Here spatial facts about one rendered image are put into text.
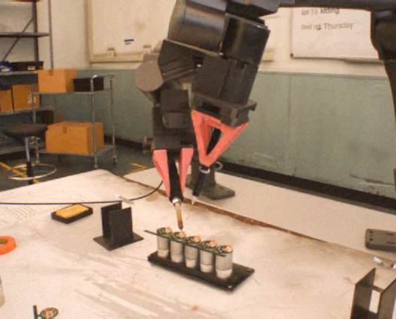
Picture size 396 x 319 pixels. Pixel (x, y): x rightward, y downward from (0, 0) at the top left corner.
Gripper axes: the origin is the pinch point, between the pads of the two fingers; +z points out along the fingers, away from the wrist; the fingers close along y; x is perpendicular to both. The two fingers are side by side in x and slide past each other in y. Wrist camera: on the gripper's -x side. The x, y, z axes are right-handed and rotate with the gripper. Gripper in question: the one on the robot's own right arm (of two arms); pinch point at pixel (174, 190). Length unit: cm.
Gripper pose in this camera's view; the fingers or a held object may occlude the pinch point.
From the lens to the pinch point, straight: 68.7
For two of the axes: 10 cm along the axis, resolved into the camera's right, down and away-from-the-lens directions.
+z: 0.9, 9.6, -2.5
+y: 9.8, -0.5, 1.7
